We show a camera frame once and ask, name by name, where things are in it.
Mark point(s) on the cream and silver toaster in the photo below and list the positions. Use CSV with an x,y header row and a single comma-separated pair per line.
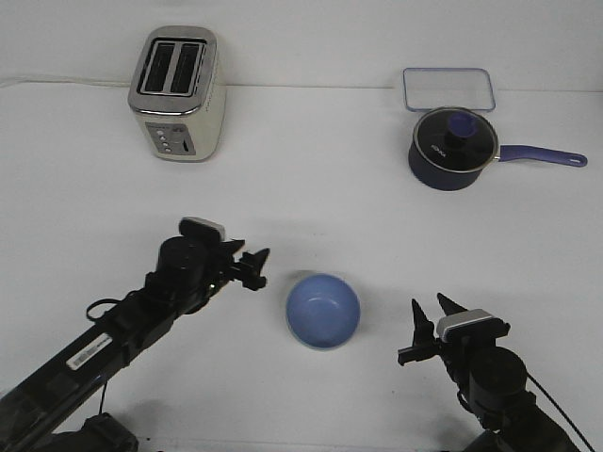
x,y
177,94

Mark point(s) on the clear blue-rimmed container lid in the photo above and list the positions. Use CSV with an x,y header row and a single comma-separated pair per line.
x,y
425,89

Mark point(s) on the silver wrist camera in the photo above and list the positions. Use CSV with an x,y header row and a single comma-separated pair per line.
x,y
201,229
477,322

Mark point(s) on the blue bowl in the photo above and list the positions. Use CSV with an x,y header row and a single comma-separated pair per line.
x,y
322,311

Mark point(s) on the dark blue saucepan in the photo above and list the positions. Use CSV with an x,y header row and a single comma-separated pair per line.
x,y
445,180

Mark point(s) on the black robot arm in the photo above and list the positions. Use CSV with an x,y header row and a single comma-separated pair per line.
x,y
33,409
519,424

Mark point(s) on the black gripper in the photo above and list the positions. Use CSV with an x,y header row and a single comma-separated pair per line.
x,y
187,269
480,368

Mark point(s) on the glass pot lid blue knob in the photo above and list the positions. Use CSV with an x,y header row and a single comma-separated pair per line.
x,y
455,139

